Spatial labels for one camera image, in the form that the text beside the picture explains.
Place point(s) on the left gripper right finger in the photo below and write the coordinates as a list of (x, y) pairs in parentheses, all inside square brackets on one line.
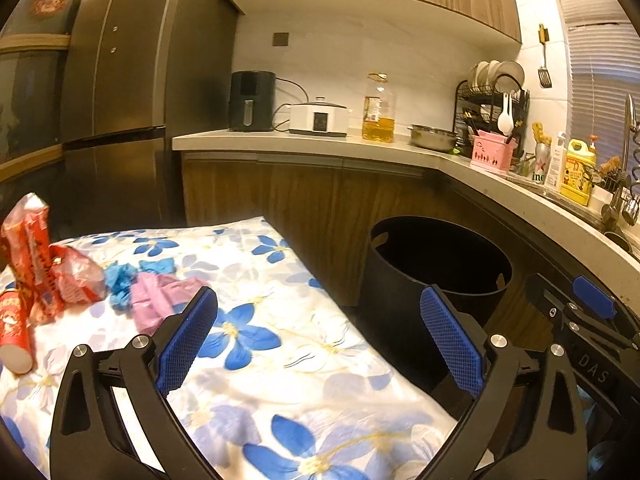
[(547, 439)]

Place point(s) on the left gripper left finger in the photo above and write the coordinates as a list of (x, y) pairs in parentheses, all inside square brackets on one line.
[(88, 438)]

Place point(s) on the red paper cup gold inside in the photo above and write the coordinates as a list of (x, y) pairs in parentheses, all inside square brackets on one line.
[(15, 350)]

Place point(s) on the red white snack bag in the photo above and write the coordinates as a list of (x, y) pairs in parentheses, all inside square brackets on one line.
[(25, 241)]

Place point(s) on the black trash bin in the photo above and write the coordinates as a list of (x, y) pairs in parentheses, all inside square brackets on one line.
[(407, 253)]

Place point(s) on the pink crumpled wrapper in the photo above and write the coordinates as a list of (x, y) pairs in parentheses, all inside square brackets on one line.
[(156, 296)]

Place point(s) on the blue crumpled glove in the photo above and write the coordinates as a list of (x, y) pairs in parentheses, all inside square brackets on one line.
[(119, 279)]

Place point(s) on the steel faucet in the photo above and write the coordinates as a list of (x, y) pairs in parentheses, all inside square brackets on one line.
[(625, 201)]

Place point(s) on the yellow detergent bottle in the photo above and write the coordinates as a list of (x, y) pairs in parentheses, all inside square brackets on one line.
[(578, 172)]

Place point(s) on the white bottle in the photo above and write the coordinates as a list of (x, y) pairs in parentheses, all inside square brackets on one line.
[(556, 162)]

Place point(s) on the floral tablecloth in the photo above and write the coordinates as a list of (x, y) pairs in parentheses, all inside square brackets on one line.
[(284, 387)]

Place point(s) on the pink utensil basket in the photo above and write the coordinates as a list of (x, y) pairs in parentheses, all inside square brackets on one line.
[(493, 152)]

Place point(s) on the white ladle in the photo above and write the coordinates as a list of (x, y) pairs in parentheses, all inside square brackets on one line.
[(505, 122)]

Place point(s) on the black dish rack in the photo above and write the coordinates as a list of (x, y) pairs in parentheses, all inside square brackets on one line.
[(478, 108)]

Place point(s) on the hanging spatula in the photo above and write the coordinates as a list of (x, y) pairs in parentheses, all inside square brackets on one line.
[(544, 76)]

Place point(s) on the steel pot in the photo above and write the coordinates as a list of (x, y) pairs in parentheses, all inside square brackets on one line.
[(434, 139)]

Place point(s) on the wooden lower cabinet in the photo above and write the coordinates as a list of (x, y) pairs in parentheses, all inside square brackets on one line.
[(325, 207)]

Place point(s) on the window blinds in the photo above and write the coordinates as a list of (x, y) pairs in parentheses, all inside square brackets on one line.
[(604, 70)]

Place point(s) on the cooking oil bottle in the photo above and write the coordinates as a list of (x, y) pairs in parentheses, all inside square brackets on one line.
[(379, 105)]

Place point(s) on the black air fryer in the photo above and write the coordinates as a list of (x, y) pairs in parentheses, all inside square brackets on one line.
[(251, 100)]

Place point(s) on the white slow cooker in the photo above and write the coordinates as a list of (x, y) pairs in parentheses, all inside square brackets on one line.
[(319, 118)]

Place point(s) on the grey refrigerator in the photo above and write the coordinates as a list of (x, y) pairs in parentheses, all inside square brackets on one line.
[(138, 74)]

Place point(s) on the wooden glass door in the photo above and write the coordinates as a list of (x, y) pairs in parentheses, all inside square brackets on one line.
[(33, 56)]

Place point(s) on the wall socket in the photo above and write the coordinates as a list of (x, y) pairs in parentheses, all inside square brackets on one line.
[(280, 39)]

